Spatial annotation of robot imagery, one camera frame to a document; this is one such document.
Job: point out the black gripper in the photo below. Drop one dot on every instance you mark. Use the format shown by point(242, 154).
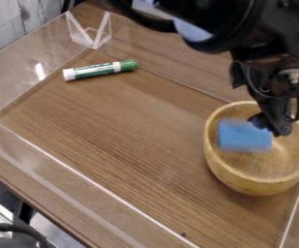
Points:
point(272, 80)

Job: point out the blue foam block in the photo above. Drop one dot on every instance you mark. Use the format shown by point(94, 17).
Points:
point(241, 136)

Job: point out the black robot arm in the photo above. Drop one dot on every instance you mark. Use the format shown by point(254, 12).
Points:
point(258, 32)

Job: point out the brown wooden bowl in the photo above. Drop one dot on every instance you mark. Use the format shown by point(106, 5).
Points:
point(254, 173)

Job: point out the green white marker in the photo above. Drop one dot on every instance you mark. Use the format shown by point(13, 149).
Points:
point(100, 70)

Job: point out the clear acrylic tray wall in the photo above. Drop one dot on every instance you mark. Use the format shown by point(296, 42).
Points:
point(88, 209)

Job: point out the clear acrylic triangular bracket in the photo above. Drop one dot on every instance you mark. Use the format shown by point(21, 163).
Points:
point(89, 36)

